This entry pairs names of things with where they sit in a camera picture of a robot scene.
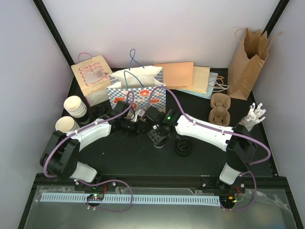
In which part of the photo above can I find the blue checkered paper bag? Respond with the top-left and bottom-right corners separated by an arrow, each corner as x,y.
106,48 -> 167,117

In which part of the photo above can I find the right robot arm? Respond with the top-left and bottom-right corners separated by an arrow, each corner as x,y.
139,106 -> 257,192

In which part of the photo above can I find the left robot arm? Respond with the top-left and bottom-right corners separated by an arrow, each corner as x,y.
40,101 -> 148,190

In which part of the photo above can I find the black coffee cup lids stack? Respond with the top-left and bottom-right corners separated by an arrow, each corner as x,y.
92,104 -> 108,118

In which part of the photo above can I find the orange flat paper bag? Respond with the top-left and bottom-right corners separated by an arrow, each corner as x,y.
154,62 -> 193,88

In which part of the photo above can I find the tan flat paper bag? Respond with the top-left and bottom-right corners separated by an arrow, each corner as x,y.
179,66 -> 210,93

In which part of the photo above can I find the light blue flat paper bag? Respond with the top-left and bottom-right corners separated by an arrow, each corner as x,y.
178,73 -> 229,99

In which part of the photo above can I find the far paper cup stack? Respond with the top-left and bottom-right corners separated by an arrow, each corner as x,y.
63,95 -> 91,125

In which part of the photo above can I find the paper cup stack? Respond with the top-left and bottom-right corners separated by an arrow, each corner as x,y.
55,116 -> 80,133
63,95 -> 91,125

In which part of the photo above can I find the Cakes printed paper bag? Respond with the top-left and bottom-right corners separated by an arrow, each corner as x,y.
71,52 -> 112,107

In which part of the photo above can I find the near paper cup stack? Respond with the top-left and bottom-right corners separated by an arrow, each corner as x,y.
55,116 -> 80,133

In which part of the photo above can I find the standing brown paper bag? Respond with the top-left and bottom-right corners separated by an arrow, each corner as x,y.
228,28 -> 278,100

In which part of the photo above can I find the light blue cable duct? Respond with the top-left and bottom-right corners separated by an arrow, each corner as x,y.
40,193 -> 221,207

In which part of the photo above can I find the left black frame post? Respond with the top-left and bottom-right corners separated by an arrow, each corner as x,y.
32,0 -> 75,66

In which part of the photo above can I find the black frame post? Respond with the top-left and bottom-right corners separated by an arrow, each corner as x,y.
32,0 -> 75,66
262,0 -> 290,37

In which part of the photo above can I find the right black frame post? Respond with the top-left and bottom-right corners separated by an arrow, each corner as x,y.
262,0 -> 290,37

